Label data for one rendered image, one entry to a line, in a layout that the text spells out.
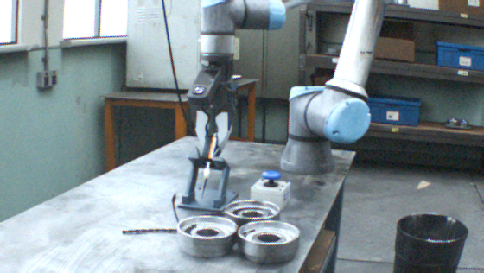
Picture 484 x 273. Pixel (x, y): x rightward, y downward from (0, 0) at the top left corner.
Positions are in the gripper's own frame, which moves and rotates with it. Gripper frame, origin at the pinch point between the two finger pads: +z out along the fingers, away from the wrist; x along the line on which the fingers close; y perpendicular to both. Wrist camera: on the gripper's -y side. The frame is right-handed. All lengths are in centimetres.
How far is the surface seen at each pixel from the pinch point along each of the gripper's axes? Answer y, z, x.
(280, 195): -4.0, 8.3, -16.4
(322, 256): 29, 37, -24
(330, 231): 49, 37, -24
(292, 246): -28.1, 9.0, -23.4
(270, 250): -30.5, 9.1, -20.3
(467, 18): 314, -54, -118
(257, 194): -3.7, 8.7, -11.5
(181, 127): 165, 30, 74
